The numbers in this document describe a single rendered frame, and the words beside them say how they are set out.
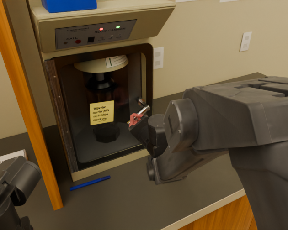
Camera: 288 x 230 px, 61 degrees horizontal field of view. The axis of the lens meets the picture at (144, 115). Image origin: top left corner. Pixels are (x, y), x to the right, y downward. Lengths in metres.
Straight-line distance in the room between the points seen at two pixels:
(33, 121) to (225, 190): 0.63
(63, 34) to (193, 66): 1.01
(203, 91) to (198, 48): 1.27
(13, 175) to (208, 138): 0.35
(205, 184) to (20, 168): 0.61
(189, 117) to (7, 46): 0.45
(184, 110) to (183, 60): 1.21
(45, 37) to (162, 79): 0.90
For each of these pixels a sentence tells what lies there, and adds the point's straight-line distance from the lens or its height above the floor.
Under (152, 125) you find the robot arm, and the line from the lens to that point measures 0.58.
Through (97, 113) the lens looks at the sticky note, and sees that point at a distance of 0.77.
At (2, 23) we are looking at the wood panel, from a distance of 0.57.
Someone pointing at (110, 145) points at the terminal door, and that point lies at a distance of 0.85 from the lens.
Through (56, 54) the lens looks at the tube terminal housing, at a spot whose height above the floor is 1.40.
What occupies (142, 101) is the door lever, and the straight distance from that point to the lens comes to 0.80.
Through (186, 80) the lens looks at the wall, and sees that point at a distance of 1.49.
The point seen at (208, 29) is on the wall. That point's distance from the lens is 1.47.
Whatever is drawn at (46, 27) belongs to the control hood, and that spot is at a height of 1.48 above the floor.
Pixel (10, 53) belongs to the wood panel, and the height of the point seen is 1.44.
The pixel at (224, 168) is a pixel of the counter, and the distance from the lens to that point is 0.97.
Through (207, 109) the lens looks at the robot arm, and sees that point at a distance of 0.19.
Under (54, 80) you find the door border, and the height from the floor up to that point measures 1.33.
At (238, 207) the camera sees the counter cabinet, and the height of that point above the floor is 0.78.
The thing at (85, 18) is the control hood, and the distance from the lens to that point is 0.57.
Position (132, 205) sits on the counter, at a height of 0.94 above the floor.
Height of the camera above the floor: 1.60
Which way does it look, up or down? 32 degrees down
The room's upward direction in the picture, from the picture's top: 1 degrees counter-clockwise
